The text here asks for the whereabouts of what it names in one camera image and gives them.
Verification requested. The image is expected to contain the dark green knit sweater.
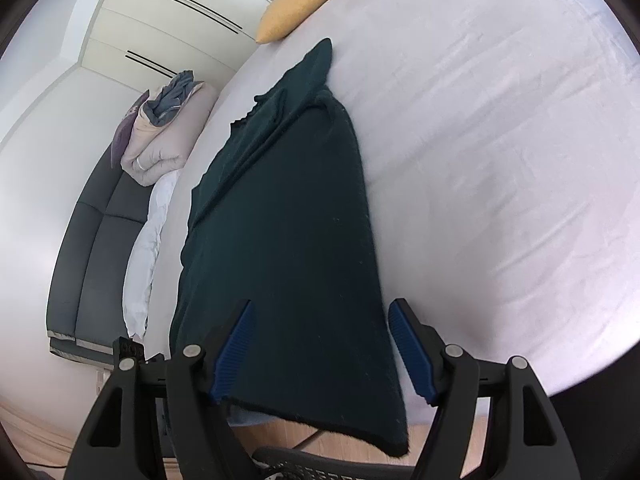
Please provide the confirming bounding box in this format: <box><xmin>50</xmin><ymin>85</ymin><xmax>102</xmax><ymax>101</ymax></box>
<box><xmin>169</xmin><ymin>39</ymin><xmax>408</xmax><ymax>457</ymax></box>

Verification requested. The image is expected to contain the dark grey sofa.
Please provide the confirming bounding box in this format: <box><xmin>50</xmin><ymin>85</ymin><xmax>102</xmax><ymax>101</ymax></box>
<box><xmin>46</xmin><ymin>152</ymin><xmax>151</xmax><ymax>370</ymax></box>

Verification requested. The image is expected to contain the white duvet edge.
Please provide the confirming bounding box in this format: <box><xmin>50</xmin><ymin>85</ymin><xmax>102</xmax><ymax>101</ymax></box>
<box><xmin>122</xmin><ymin>169</ymin><xmax>181</xmax><ymax>341</ymax></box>

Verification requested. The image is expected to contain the folded beige duvet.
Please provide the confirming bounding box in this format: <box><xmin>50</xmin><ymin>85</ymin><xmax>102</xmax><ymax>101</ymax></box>
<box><xmin>120</xmin><ymin>82</ymin><xmax>218</xmax><ymax>186</ymax></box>

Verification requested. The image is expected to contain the purple cushion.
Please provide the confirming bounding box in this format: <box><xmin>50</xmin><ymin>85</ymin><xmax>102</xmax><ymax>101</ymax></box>
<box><xmin>110</xmin><ymin>90</ymin><xmax>150</xmax><ymax>168</ymax></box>

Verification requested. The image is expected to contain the white bed sheet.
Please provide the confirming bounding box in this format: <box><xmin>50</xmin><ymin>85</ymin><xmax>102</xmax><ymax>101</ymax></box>
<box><xmin>144</xmin><ymin>0</ymin><xmax>639</xmax><ymax>393</ymax></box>

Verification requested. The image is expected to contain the blue grey crumpled garment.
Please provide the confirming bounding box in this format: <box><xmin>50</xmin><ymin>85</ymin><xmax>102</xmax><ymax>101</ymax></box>
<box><xmin>142</xmin><ymin>70</ymin><xmax>204</xmax><ymax>128</ymax></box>

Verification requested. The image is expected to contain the yellow pillow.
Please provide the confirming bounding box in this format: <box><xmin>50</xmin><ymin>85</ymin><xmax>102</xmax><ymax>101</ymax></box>
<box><xmin>255</xmin><ymin>0</ymin><xmax>328</xmax><ymax>44</ymax></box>

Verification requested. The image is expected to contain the cream wardrobe with black handles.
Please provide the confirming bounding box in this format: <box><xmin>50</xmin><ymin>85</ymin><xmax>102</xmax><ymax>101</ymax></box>
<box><xmin>81</xmin><ymin>0</ymin><xmax>272</xmax><ymax>91</ymax></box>

